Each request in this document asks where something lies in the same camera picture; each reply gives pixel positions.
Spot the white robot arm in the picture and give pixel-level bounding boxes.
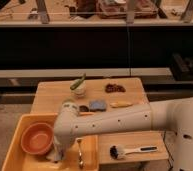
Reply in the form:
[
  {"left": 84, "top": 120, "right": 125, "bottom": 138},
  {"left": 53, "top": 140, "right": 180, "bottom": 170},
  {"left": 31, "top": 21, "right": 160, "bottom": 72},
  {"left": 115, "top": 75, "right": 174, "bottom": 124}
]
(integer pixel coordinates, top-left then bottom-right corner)
[{"left": 53, "top": 97, "right": 193, "bottom": 171}]

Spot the orange bowl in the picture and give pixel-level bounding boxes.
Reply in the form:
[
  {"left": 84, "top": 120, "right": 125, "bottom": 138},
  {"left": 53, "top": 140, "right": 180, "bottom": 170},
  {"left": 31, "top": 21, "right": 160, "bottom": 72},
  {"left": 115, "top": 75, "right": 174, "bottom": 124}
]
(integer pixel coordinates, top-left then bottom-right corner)
[{"left": 20, "top": 122, "right": 53, "bottom": 155}]

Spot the white cup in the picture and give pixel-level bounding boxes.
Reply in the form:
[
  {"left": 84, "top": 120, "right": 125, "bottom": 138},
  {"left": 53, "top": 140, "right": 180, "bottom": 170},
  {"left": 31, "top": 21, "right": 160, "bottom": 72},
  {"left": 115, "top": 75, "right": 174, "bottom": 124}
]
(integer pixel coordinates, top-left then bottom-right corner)
[{"left": 70, "top": 82, "right": 86, "bottom": 98}]

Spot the wooden table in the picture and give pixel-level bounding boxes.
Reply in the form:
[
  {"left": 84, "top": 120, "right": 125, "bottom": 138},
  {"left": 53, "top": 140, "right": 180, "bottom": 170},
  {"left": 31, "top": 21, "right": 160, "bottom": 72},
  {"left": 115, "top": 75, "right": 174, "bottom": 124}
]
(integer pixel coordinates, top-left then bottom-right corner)
[{"left": 31, "top": 78, "right": 168, "bottom": 165}]

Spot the green vegetable in cup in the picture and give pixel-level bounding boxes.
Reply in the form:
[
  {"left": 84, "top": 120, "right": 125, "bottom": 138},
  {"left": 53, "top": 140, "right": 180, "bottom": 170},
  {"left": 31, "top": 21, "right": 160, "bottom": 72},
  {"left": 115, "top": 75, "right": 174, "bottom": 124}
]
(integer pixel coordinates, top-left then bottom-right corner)
[{"left": 70, "top": 73, "right": 86, "bottom": 90}]

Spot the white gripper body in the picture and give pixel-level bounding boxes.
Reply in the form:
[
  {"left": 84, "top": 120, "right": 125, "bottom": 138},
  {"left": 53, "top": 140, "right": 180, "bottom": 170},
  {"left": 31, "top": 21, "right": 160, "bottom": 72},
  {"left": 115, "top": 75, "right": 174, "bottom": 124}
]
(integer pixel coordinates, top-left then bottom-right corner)
[{"left": 46, "top": 136, "right": 74, "bottom": 163}]

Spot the dark brown food item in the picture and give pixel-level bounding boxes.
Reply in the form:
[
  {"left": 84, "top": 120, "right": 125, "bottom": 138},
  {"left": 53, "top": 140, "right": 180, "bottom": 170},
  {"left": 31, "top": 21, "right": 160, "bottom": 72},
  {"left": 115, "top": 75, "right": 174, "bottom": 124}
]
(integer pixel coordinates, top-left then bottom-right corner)
[{"left": 105, "top": 84, "right": 126, "bottom": 93}]

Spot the green round lid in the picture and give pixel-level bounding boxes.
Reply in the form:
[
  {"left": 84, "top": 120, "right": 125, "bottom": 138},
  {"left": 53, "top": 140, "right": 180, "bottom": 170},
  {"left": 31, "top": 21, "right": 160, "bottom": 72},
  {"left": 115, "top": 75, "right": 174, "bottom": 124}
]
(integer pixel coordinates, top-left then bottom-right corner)
[{"left": 63, "top": 99, "right": 75, "bottom": 104}]

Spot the metal spoon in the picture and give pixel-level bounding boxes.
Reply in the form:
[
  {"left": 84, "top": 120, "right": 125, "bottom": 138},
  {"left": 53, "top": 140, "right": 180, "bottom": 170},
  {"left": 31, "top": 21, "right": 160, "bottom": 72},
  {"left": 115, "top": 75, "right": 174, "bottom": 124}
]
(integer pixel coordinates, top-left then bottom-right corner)
[{"left": 77, "top": 138, "right": 84, "bottom": 169}]

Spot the yellow plastic tray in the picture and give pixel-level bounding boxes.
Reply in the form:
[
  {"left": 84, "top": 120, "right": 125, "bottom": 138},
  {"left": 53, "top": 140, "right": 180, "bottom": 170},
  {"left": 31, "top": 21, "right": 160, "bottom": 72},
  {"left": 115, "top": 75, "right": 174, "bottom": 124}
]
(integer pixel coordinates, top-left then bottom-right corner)
[{"left": 2, "top": 113, "right": 99, "bottom": 171}]

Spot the blue sponge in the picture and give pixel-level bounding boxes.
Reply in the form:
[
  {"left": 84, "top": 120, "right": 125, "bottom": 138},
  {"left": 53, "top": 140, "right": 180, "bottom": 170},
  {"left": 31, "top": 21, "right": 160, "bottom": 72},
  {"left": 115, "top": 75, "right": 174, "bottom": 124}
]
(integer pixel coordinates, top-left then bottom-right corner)
[{"left": 89, "top": 100, "right": 107, "bottom": 112}]

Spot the small dark round object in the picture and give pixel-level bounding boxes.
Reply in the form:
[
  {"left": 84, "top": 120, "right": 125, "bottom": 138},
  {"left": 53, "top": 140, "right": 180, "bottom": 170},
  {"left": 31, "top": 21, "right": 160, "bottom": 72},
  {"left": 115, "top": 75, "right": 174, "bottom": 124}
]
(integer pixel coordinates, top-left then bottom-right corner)
[{"left": 79, "top": 105, "right": 89, "bottom": 112}]

